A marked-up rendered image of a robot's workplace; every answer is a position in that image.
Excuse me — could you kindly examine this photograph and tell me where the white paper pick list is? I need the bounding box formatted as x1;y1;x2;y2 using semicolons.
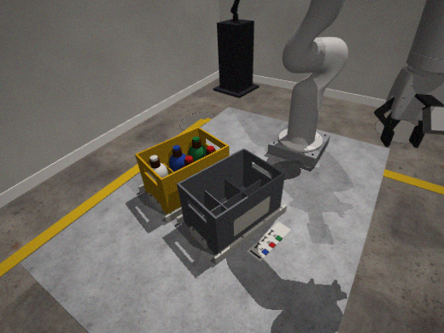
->
247;222;290;262

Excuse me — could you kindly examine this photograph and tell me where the blue bottle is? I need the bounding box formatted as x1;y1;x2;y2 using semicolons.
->
169;145;186;172

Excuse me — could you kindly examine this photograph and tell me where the white bottle with dark brown cap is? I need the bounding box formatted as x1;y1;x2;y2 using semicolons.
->
147;155;168;182

